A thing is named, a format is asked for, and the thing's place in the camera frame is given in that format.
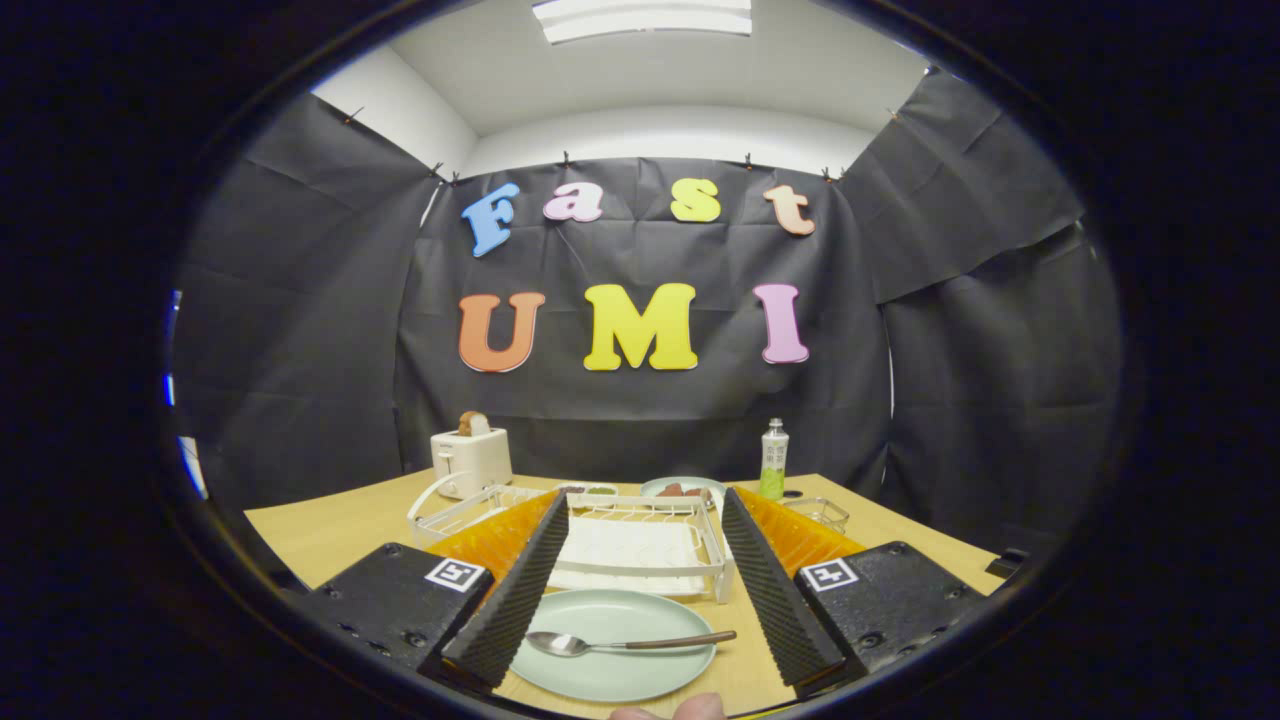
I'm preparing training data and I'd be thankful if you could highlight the metal wire basket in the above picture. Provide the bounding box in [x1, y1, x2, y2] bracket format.
[780, 497, 851, 536]

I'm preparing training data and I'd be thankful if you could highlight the pale green plate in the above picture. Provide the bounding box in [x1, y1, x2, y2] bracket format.
[508, 588, 718, 704]

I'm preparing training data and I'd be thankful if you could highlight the wooden handled metal spoon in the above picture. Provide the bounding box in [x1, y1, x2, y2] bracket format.
[525, 629, 738, 658]

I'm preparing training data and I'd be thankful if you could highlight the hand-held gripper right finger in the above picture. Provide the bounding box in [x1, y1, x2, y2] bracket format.
[720, 486, 991, 699]

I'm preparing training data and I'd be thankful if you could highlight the ceiling light panel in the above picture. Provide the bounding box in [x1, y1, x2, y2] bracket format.
[530, 0, 753, 45]

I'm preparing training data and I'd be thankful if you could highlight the white toaster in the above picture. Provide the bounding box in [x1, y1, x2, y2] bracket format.
[430, 427, 514, 501]

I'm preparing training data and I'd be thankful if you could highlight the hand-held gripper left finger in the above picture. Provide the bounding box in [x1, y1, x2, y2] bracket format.
[298, 488, 571, 696]

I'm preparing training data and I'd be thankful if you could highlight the white wire dish rack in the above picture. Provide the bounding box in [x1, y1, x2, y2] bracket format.
[407, 472, 736, 605]

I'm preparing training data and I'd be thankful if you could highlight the pale blue serving dish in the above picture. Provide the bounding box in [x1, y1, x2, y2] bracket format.
[640, 476, 728, 506]

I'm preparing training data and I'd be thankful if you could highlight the green tea bottle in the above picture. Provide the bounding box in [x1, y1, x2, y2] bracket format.
[757, 418, 790, 501]

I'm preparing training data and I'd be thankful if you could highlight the black backdrop cloth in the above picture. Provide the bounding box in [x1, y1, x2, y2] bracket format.
[168, 65, 1123, 561]

